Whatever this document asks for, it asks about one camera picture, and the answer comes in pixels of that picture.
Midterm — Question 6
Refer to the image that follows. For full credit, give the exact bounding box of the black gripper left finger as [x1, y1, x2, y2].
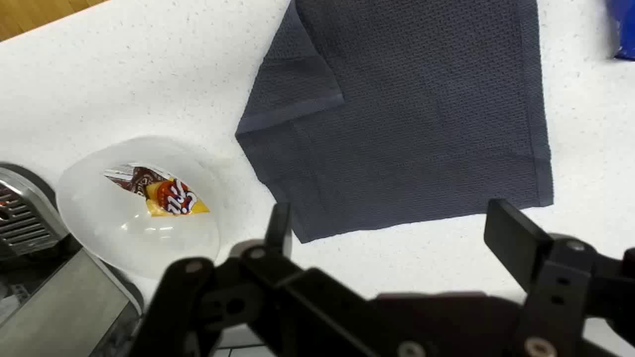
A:
[126, 200, 398, 357]

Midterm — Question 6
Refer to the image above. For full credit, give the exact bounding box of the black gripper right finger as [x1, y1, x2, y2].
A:
[481, 196, 635, 357]

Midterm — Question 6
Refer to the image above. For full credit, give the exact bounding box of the dark grey waffle towel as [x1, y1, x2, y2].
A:
[233, 0, 555, 244]

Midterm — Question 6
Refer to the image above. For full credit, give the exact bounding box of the translucent plastic bowl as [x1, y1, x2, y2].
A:
[55, 135, 223, 280]

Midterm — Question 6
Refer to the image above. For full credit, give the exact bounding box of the stainless steel espresso machine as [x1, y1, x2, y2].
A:
[0, 161, 144, 357]

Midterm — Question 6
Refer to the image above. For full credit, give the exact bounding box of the blue snack bag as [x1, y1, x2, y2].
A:
[604, 0, 635, 64]

